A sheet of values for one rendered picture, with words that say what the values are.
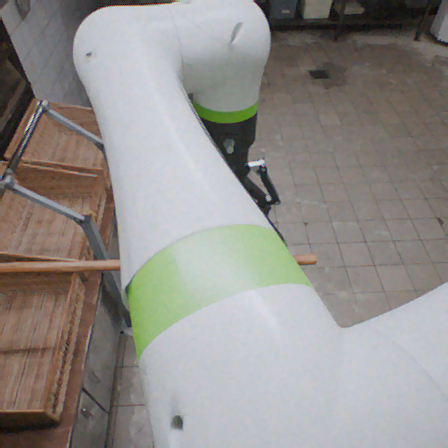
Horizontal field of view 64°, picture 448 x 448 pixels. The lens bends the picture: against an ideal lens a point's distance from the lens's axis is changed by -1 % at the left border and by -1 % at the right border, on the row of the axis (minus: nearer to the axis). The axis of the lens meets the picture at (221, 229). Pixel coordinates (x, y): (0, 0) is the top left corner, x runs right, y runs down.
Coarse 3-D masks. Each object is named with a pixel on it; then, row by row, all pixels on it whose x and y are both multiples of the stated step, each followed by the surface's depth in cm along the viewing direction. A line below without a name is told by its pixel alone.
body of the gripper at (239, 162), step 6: (246, 150) 55; (228, 156) 54; (234, 156) 54; (240, 156) 55; (246, 156) 56; (228, 162) 55; (234, 162) 55; (240, 162) 56; (246, 162) 57; (234, 168) 56; (240, 168) 57; (246, 168) 59; (240, 174) 60; (246, 174) 60
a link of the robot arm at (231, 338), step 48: (192, 240) 20; (240, 240) 20; (144, 288) 20; (192, 288) 19; (240, 288) 18; (288, 288) 19; (144, 336) 19; (192, 336) 17; (240, 336) 17; (288, 336) 17; (336, 336) 18; (384, 336) 19; (144, 384) 19; (192, 384) 16; (240, 384) 15; (288, 384) 15; (336, 384) 16; (384, 384) 16; (432, 384) 16; (192, 432) 15; (240, 432) 14; (288, 432) 14; (336, 432) 14; (384, 432) 14; (432, 432) 15
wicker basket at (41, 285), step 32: (0, 288) 157; (32, 288) 160; (64, 288) 160; (0, 320) 153; (32, 320) 153; (64, 320) 138; (0, 352) 144; (32, 352) 144; (64, 352) 137; (0, 384) 136; (32, 384) 136; (64, 384) 135; (0, 416) 118; (32, 416) 121
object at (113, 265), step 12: (0, 264) 97; (12, 264) 97; (24, 264) 97; (36, 264) 97; (48, 264) 97; (60, 264) 97; (72, 264) 97; (84, 264) 97; (96, 264) 97; (108, 264) 98; (120, 264) 98; (300, 264) 100; (312, 264) 100
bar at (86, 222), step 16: (48, 112) 157; (32, 128) 143; (80, 128) 166; (96, 144) 172; (16, 160) 131; (0, 176) 125; (0, 192) 120; (16, 192) 128; (32, 192) 131; (64, 208) 137; (80, 224) 143; (96, 240) 149; (96, 256) 158; (112, 272) 170; (112, 288) 179; (128, 320) 206
